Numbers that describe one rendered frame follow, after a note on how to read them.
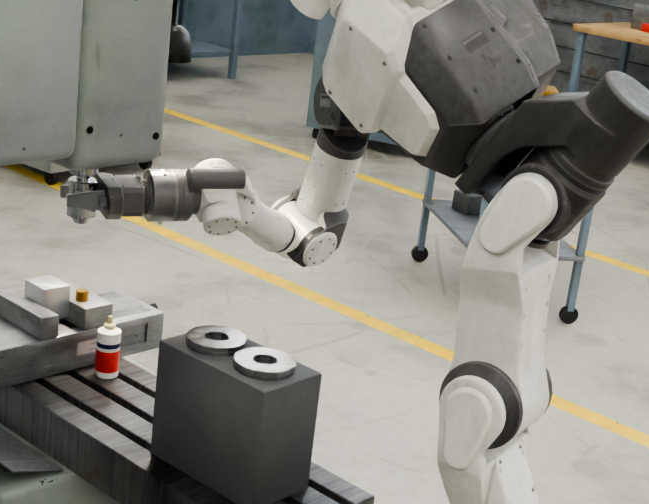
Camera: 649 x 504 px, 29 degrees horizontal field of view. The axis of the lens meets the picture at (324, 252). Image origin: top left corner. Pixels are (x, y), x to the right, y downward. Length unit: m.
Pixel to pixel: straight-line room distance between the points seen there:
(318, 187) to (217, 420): 0.62
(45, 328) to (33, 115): 0.44
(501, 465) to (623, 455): 2.36
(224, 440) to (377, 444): 2.37
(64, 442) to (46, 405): 0.07
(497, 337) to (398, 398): 2.54
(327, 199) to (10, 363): 0.63
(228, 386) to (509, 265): 0.47
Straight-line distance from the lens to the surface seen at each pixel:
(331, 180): 2.25
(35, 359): 2.14
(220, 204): 2.09
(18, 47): 1.80
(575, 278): 5.47
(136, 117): 1.98
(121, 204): 2.03
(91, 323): 2.18
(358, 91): 1.98
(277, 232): 2.24
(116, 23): 1.92
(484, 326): 1.98
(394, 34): 1.88
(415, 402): 4.49
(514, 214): 1.87
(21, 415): 2.13
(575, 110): 1.84
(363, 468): 3.98
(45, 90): 1.84
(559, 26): 10.21
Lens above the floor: 1.82
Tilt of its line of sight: 18 degrees down
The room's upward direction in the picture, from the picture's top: 7 degrees clockwise
